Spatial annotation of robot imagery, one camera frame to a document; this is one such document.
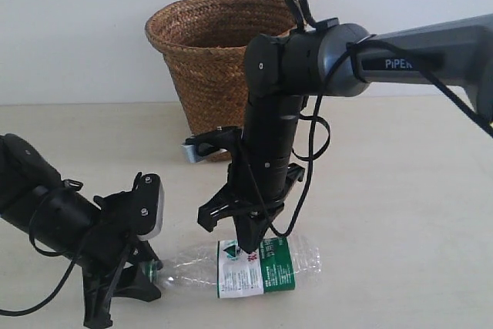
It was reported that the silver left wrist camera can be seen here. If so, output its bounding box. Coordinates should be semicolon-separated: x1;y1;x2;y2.
131;173;165;241

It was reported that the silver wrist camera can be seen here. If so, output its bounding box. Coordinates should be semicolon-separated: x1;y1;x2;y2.
131;173;165;241
179;128;236;163

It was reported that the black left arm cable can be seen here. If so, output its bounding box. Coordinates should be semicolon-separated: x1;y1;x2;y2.
0;178;134;329

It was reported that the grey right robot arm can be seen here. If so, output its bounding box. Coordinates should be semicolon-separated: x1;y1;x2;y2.
189;15;492;252

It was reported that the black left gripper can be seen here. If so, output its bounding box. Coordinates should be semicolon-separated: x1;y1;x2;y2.
82;192;162;328

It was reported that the clear plastic bottle green label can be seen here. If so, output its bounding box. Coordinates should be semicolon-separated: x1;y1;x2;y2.
141;233;322;299

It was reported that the brown woven wicker basket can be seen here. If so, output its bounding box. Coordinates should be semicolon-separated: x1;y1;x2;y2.
145;0;305;163

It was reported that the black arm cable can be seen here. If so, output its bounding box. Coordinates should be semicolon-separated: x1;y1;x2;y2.
234;0;493;237
0;178;134;329

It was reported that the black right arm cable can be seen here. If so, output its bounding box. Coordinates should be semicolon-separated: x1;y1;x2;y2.
234;0;493;237

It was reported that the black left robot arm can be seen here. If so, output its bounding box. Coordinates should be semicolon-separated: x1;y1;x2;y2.
1;133;164;328

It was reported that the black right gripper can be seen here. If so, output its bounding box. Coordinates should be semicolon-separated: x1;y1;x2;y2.
197;126;306;255

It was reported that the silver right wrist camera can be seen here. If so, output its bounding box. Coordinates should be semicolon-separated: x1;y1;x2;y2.
179;128;236;163

